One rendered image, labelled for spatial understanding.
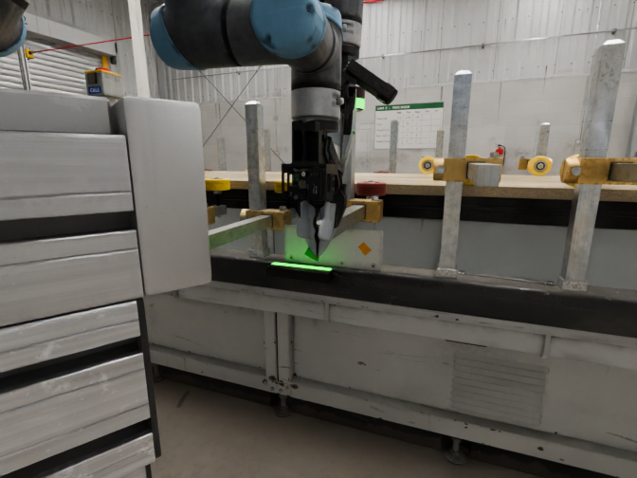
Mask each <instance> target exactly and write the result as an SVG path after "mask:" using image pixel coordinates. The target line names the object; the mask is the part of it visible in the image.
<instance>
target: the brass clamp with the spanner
mask: <svg viewBox="0 0 637 478"><path fill-rule="evenodd" d="M379 200H380V201H372V200H371V199H357V198H355V199H352V200H347V206H346V208H348V207H351V206H353V205H363V206H365V218H363V219H362V220H360V221H359V222H375V223H379V222H380V221H381V220H382V219H383V199H379Z"/></svg>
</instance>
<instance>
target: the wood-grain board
mask: <svg viewBox="0 0 637 478"><path fill-rule="evenodd" d="M215 177H219V178H229V183H230V188H231V189H241V190H248V176H247V172H228V171H205V179H206V178H215ZM275 180H282V172H265V187H266V189H267V190H270V191H275V184H274V181H275ZM369 180H373V181H379V182H386V194H416V195H445V191H446V182H445V181H435V180H433V174H429V175H425V174H373V173H355V193H356V183H357V182H360V181H369ZM573 190H574V187H573V186H569V185H567V184H565V183H562V182H561V181H560V176H559V175H501V178H500V182H499V187H484V186H475V185H471V186H469V185H465V184H463V190H462V196H474V197H503V198H533V199H561V200H573ZM599 201H620V202H637V185H602V186H601V192H600V197H599Z"/></svg>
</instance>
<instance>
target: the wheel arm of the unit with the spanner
mask: <svg viewBox="0 0 637 478"><path fill-rule="evenodd" d="M363 218H365V206H363V205H353V206H351V207H348V208H346V210H345V212H344V214H343V216H342V219H341V221H340V223H339V225H338V227H337V230H336V233H335V235H334V237H333V239H334V238H335V237H337V236H338V235H340V234H341V233H342V232H343V231H345V230H347V229H348V228H350V227H351V226H353V225H354V224H356V223H357V222H359V221H360V220H362V219H363Z"/></svg>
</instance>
